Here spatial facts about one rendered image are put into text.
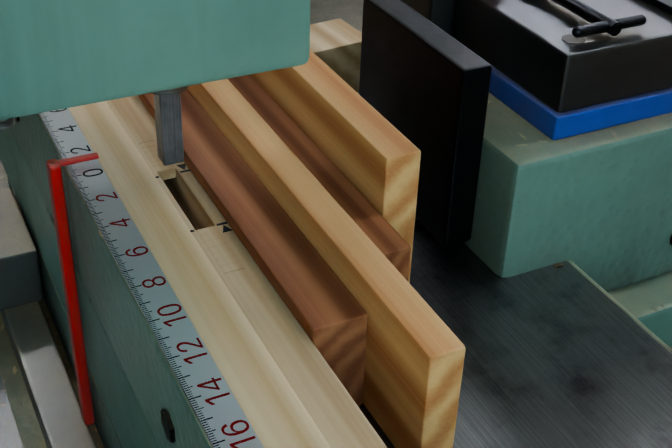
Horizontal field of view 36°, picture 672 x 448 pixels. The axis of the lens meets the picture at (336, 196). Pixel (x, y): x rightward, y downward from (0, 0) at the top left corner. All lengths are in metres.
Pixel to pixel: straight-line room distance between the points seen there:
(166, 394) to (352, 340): 0.07
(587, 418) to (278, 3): 0.20
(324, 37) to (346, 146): 0.18
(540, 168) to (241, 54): 0.14
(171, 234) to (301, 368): 0.08
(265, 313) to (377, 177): 0.07
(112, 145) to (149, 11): 0.10
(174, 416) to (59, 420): 0.19
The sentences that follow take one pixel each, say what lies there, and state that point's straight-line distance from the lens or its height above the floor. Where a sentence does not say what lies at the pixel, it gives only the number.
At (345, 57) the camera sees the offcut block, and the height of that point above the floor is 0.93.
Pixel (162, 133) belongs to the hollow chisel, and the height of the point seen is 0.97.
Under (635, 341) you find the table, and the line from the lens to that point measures 0.45.
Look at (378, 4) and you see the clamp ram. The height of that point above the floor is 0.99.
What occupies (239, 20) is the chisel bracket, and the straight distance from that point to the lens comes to 0.39.
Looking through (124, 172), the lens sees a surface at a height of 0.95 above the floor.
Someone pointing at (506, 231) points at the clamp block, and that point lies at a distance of 0.45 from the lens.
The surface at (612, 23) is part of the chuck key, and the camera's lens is 0.46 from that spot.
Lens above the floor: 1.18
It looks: 33 degrees down
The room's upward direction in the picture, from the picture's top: 2 degrees clockwise
